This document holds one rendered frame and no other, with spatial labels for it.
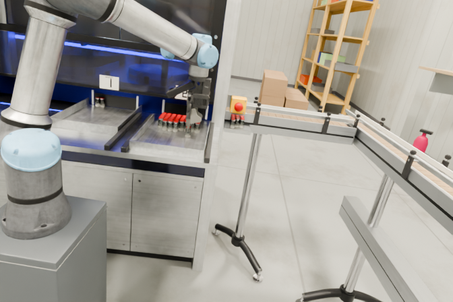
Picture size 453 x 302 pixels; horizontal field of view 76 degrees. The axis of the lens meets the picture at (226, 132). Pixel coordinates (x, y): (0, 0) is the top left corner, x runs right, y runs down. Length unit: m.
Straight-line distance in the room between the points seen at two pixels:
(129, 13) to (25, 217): 0.54
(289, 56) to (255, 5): 1.64
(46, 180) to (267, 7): 7.95
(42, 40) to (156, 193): 0.96
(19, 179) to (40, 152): 0.08
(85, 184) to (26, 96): 0.86
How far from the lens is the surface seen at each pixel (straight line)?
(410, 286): 1.36
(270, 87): 4.63
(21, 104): 0.90
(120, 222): 1.73
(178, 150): 1.03
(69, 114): 1.42
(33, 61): 0.88
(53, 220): 0.86
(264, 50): 8.45
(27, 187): 0.81
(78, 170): 1.65
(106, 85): 1.43
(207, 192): 1.53
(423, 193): 1.23
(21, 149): 0.79
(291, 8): 8.51
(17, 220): 0.86
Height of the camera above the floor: 1.32
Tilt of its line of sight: 19 degrees down
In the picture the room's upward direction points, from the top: 9 degrees clockwise
